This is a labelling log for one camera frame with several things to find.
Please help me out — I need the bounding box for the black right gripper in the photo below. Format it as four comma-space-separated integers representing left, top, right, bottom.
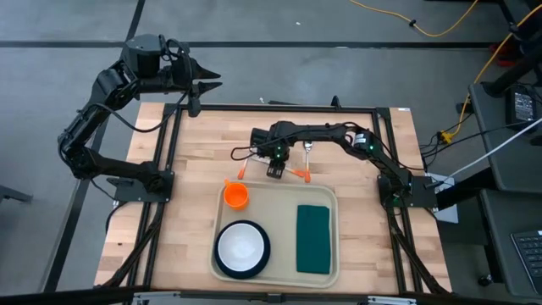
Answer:
260, 120, 297, 180

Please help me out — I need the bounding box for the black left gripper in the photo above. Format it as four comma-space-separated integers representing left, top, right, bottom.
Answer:
163, 38, 224, 96

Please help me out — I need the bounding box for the orange-handled metal knife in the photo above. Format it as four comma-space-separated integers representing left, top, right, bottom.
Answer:
249, 156, 307, 178

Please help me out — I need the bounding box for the beige plastic tray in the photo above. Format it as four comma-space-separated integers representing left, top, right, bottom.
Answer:
208, 180, 341, 289

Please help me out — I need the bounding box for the orange plastic cup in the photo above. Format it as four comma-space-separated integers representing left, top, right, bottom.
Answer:
223, 178, 250, 211

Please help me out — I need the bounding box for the dark green cloth napkin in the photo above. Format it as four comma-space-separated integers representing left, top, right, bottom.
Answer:
296, 204, 332, 275

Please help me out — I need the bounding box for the white bowl with black rim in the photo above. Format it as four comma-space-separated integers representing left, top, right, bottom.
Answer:
213, 219, 272, 280

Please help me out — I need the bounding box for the white paper sheet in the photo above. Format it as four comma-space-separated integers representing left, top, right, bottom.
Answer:
431, 173, 461, 225

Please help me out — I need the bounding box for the black chair base leg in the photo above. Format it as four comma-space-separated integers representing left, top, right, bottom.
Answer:
0, 185, 34, 204

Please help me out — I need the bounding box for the grey desk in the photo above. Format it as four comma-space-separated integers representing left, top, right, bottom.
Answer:
468, 81, 542, 195
479, 188, 542, 297

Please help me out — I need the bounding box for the black power adapter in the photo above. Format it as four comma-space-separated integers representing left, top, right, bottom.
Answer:
506, 84, 539, 132

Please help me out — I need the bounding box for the person's foot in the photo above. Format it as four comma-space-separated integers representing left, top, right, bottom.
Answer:
489, 40, 518, 67

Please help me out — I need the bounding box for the black stand leg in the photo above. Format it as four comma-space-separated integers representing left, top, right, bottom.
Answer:
482, 42, 542, 98

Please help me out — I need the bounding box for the black keyboard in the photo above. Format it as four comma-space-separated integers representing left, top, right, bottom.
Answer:
511, 230, 542, 284

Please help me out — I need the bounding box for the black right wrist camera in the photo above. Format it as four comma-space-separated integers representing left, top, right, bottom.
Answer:
249, 126, 272, 147

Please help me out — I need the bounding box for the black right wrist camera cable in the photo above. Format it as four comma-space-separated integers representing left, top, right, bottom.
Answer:
230, 143, 272, 162

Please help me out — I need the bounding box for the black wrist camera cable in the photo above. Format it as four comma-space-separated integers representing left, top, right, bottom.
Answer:
95, 88, 191, 133
230, 143, 272, 162

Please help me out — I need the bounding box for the black aluminium table frame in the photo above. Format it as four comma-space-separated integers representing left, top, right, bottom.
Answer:
101, 103, 452, 297

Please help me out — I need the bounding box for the black left wrist camera cable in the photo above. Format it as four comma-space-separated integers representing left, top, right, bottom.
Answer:
95, 88, 191, 133

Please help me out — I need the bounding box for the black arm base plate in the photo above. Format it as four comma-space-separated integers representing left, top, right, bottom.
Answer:
378, 173, 440, 209
106, 169, 175, 203

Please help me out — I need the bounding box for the yellow extension cable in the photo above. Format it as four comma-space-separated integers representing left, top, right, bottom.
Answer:
440, 3, 542, 143
347, 0, 480, 38

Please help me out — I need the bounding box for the black power cable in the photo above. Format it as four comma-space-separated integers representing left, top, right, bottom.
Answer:
418, 120, 542, 160

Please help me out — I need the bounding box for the white cable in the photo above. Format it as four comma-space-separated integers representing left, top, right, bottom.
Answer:
444, 117, 542, 181

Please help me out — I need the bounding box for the black camera gantry frame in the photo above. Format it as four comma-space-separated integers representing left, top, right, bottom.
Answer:
0, 286, 542, 305

